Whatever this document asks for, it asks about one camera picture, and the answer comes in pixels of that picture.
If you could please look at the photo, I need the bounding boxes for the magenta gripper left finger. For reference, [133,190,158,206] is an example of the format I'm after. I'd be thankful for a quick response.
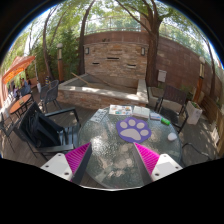
[40,142,93,185]

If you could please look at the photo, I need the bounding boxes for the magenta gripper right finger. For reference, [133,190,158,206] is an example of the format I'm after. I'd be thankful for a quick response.
[133,142,184,183]

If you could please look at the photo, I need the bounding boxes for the purple paw print mousepad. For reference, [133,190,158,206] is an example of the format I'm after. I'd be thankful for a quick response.
[116,117,151,143]

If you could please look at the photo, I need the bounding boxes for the black metal armchair left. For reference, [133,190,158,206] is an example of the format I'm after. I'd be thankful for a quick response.
[18,102,81,157]

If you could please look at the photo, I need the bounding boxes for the round glass patio table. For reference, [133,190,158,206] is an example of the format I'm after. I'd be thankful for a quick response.
[79,107,182,189]

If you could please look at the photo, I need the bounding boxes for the green cylindrical object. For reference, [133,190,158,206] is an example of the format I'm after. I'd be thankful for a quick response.
[161,118,171,125]

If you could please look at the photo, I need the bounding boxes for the small white blue box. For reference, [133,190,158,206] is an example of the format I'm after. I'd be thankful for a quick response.
[150,112,161,121]

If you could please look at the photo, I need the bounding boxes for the grey patterned booklet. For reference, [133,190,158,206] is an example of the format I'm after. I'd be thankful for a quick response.
[91,109,107,123]

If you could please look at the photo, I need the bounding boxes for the white book stack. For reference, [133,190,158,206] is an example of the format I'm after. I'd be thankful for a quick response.
[133,106,150,118]

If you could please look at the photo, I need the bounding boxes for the colourful picture book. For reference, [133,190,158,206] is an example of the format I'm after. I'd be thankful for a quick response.
[109,105,132,115]

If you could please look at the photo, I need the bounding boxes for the dark metal chair right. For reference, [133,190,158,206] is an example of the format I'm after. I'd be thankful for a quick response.
[154,85,189,133]

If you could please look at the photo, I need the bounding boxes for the white square planter box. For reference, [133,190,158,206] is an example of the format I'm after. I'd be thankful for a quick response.
[186,101,202,125]

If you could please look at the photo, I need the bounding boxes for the stone raised planter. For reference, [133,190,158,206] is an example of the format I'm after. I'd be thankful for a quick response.
[57,74,148,109]

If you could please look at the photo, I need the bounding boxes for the grey mesh chair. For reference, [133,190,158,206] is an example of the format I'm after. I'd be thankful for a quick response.
[40,80,60,112]

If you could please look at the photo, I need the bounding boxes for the round orange wooden table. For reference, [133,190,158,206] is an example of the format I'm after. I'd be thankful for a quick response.
[10,94,32,116]

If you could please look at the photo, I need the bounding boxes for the large tree trunk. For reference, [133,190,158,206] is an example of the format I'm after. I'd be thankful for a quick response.
[115,0,174,86]

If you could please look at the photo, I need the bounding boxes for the orange patio umbrella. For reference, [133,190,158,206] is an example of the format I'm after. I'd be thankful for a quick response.
[2,56,35,84]

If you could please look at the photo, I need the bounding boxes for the wooden lamp post right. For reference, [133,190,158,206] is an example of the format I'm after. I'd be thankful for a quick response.
[194,56,205,103]

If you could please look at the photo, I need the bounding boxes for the wooden lamp post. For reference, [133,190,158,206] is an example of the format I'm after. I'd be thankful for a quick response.
[57,43,64,82]
[194,56,205,103]

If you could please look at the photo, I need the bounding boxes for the white wall box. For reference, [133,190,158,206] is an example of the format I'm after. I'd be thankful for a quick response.
[158,70,167,83]

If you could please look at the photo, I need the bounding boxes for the wooden lamp post left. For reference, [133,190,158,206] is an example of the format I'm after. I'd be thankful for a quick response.
[57,43,64,82]

